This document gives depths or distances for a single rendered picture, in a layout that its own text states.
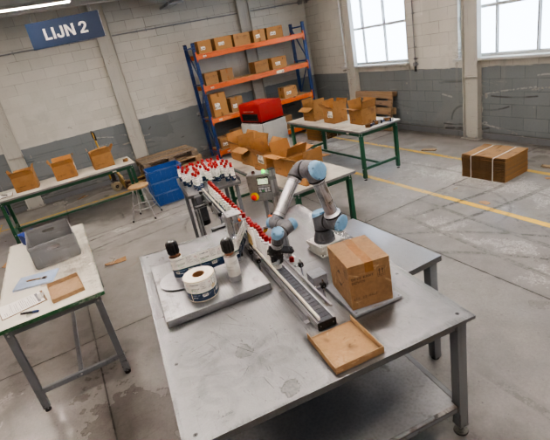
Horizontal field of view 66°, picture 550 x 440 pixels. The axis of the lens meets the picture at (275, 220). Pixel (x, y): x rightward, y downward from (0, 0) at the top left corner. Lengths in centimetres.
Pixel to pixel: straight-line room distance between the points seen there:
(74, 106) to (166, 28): 258
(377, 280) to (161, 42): 875
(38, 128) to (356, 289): 857
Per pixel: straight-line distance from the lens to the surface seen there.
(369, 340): 223
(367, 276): 234
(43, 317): 354
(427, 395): 283
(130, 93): 1021
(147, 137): 1032
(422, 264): 281
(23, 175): 803
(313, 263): 294
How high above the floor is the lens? 227
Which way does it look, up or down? 23 degrees down
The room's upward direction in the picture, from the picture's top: 12 degrees counter-clockwise
